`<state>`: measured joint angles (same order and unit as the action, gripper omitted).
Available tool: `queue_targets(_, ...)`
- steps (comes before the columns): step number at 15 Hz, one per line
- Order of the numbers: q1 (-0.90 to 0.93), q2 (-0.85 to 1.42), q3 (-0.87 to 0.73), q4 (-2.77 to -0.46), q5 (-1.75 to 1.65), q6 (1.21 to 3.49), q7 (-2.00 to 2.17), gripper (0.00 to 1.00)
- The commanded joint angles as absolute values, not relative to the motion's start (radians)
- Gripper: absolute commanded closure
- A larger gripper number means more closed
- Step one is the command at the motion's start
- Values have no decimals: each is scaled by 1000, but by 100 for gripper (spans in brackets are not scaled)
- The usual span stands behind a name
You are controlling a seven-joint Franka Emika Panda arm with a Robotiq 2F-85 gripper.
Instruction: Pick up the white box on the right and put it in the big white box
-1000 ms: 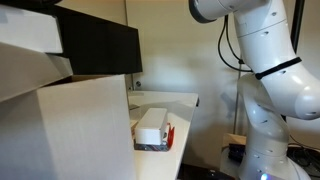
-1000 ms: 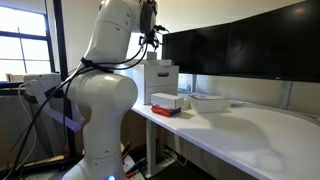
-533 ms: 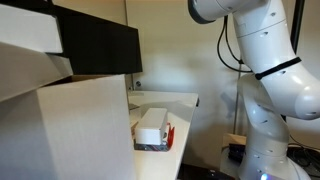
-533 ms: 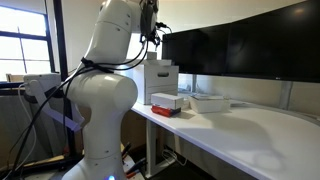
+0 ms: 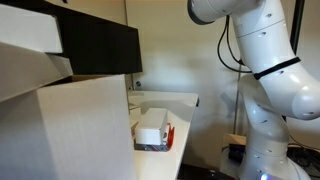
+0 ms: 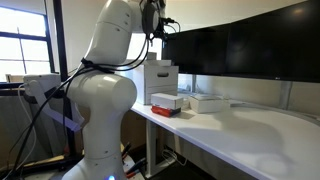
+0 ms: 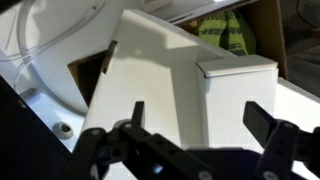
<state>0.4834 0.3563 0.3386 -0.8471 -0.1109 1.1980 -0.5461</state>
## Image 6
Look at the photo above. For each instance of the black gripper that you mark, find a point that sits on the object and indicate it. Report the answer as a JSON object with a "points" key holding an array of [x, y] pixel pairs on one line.
{"points": [[160, 28]]}

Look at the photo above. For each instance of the small plain white box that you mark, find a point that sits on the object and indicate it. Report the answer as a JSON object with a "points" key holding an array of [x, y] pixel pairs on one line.
{"points": [[151, 56]]}

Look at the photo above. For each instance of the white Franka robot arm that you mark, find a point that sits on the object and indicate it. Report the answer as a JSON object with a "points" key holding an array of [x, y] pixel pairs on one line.
{"points": [[103, 100]]}

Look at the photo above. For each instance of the white storage box lid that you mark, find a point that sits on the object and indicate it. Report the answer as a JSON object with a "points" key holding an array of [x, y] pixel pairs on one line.
{"points": [[156, 62]]}

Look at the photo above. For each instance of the big white storage box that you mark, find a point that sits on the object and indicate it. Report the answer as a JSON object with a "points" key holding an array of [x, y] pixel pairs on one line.
{"points": [[160, 86]]}

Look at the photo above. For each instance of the long white carton box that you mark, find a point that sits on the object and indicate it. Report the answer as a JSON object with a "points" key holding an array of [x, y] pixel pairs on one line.
{"points": [[165, 100]]}

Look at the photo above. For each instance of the flat red box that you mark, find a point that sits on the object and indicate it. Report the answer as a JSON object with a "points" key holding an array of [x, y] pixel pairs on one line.
{"points": [[163, 111]]}

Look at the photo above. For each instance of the square white labelled box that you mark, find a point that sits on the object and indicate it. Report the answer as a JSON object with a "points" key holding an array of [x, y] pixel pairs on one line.
{"points": [[206, 105]]}

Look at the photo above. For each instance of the small beige box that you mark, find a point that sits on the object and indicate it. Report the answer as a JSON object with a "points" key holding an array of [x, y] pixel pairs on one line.
{"points": [[15, 78]]}

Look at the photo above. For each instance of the angular grey monitor stand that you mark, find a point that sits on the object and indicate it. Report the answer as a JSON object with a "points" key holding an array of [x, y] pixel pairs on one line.
{"points": [[194, 83]]}

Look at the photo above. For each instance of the thick black stand pole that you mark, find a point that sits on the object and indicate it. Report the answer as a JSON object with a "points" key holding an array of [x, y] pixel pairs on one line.
{"points": [[58, 40]]}

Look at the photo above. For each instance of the white desk leg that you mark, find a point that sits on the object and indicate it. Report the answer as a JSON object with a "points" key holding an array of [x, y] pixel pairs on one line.
{"points": [[151, 146]]}

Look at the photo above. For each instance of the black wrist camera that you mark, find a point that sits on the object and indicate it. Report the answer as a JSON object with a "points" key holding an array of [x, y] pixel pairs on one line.
{"points": [[169, 20]]}

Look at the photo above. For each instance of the white angled bracket stand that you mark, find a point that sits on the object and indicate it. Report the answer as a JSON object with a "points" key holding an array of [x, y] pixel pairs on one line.
{"points": [[41, 81]]}

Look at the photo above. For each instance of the window with dark frame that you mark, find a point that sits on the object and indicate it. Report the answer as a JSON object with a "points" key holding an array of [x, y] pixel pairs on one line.
{"points": [[23, 50]]}

